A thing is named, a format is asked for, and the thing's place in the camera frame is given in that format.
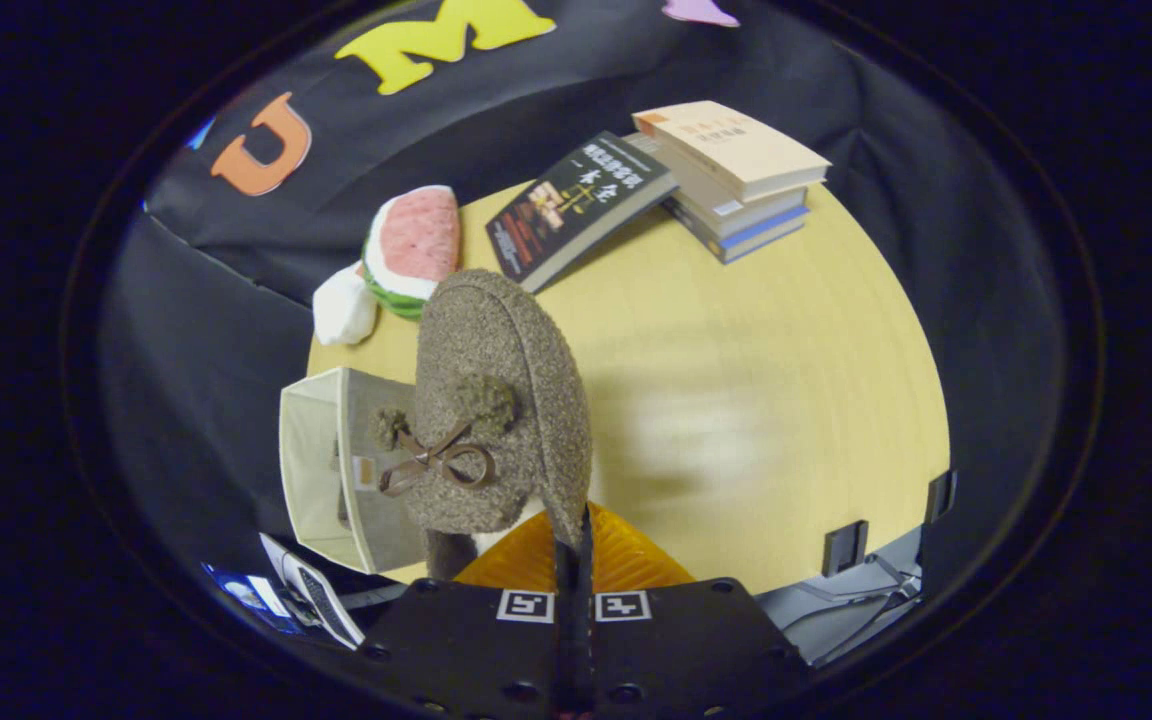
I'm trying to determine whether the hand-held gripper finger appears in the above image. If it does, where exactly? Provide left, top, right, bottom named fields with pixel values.
left=354, top=508, right=578, bottom=718
left=578, top=502, right=815, bottom=718

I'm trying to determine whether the blue printed packet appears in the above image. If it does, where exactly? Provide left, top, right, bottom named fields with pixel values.
left=200, top=562, right=303, bottom=635

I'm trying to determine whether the brown fuzzy slipper shoe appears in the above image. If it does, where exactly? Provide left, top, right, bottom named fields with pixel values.
left=372, top=268, right=594, bottom=583

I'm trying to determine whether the watermelon slice plush toy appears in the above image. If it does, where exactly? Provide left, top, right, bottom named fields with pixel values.
left=361, top=185, right=462, bottom=322

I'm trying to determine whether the black paperback book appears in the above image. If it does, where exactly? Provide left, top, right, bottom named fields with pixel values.
left=484, top=131, right=680, bottom=294

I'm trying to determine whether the tan cover book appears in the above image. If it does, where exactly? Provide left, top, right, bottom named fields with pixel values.
left=632, top=99, right=833, bottom=203

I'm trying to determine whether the white plush toy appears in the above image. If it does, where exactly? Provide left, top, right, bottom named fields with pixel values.
left=312, top=262, right=379, bottom=347

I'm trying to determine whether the grey cover book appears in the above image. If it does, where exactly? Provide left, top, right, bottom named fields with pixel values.
left=658, top=150, right=810, bottom=241

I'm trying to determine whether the dark blue book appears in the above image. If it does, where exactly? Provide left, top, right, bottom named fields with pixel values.
left=665, top=195, right=813, bottom=266

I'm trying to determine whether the cream storage box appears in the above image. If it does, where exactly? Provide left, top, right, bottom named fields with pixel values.
left=279, top=366, right=429, bottom=577

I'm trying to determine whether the black table clamp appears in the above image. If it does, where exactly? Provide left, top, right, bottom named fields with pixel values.
left=925, top=469, right=958, bottom=524
left=822, top=519, right=870, bottom=579

